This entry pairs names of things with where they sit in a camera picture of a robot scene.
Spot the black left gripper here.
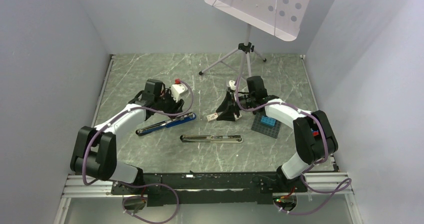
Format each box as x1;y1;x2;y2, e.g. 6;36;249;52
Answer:
154;87;184;119

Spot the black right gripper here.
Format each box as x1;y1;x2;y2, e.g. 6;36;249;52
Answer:
215;92;255;122

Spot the white staple box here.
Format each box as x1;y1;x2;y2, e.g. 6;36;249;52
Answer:
206;113;219;122

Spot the blue black stapler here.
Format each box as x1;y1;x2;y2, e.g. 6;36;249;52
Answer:
135;112;197;136

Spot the black silver stapler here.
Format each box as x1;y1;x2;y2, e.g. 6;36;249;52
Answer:
179;135;244;143

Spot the staple box tray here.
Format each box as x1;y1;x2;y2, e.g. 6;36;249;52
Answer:
234;114;242;121

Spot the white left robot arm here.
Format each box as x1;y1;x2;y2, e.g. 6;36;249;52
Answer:
70;79;192;194

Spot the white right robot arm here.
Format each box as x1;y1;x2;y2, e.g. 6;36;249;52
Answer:
216;76;339;192

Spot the blue lego brick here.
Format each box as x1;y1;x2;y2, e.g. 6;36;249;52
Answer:
260;116;276;127

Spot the dark grey lego baseplate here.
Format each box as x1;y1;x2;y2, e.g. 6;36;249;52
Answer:
251;113;282;139

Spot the white perforated music stand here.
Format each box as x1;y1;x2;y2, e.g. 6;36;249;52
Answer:
199;0;310;75

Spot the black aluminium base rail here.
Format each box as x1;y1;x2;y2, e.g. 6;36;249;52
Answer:
62;172;348;207

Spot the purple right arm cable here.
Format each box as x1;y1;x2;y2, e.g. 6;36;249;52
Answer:
234;75;352;216

